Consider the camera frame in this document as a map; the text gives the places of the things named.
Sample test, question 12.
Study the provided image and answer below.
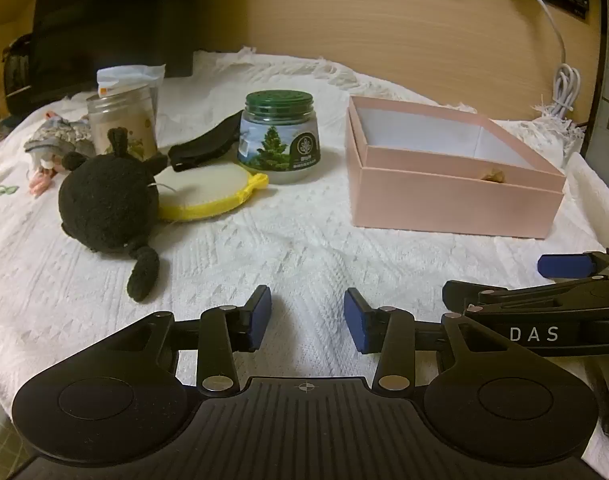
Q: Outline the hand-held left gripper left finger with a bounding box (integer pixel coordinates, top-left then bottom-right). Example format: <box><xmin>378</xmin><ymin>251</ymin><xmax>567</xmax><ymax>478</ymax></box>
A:
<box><xmin>117</xmin><ymin>285</ymin><xmax>272</xmax><ymax>397</ymax></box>

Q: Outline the clear canister with beige lid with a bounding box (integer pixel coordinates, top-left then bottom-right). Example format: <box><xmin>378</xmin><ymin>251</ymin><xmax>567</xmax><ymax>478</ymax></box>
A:
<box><xmin>87</xmin><ymin>83</ymin><xmax>159</xmax><ymax>161</ymax></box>

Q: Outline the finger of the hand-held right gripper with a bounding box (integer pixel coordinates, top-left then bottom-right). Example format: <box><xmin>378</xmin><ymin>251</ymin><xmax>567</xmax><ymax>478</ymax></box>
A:
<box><xmin>443</xmin><ymin>272</ymin><xmax>609</xmax><ymax>317</ymax></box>
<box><xmin>537</xmin><ymin>246</ymin><xmax>609</xmax><ymax>281</ymax></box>

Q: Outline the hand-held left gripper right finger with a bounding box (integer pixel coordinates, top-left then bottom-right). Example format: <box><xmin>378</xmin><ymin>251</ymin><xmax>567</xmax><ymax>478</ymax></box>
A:
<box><xmin>343</xmin><ymin>287</ymin><xmax>491</xmax><ymax>394</ymax></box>

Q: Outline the dark bag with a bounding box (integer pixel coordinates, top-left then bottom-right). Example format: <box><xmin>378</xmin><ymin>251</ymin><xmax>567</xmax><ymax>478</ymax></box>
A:
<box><xmin>1</xmin><ymin>34</ymin><xmax>36</xmax><ymax>117</ymax></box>

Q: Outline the small grey cloth doll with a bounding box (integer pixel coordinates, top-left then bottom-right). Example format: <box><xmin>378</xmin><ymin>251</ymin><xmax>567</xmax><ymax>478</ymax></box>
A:
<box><xmin>24</xmin><ymin>112</ymin><xmax>95</xmax><ymax>197</ymax></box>

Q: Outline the pink cardboard box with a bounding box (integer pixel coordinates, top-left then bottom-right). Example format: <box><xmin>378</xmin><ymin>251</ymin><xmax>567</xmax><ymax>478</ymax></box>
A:
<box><xmin>345</xmin><ymin>95</ymin><xmax>567</xmax><ymax>239</ymax></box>

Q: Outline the white cable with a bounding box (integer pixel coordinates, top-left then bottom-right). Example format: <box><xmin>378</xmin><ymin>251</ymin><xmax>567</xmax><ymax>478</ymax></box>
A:
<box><xmin>509</xmin><ymin>0</ymin><xmax>583</xmax><ymax>121</ymax></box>

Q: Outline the black plush toy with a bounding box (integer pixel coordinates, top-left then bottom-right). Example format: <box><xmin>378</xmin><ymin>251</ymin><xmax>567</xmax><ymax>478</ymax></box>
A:
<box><xmin>58</xmin><ymin>128</ymin><xmax>169</xmax><ymax>303</ymax></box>

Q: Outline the white snack packet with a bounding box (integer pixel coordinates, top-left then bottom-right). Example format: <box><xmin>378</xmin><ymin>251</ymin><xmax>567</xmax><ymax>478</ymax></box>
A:
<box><xmin>95</xmin><ymin>64</ymin><xmax>166</xmax><ymax>111</ymax></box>

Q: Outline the green lid jar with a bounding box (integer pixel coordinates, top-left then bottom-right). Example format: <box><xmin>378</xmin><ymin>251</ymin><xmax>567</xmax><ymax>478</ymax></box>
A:
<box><xmin>237</xmin><ymin>90</ymin><xmax>321</xmax><ymax>185</ymax></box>

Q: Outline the white textured blanket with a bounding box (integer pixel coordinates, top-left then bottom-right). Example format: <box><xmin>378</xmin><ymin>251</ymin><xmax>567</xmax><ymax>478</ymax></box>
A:
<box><xmin>0</xmin><ymin>47</ymin><xmax>609</xmax><ymax>466</ymax></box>

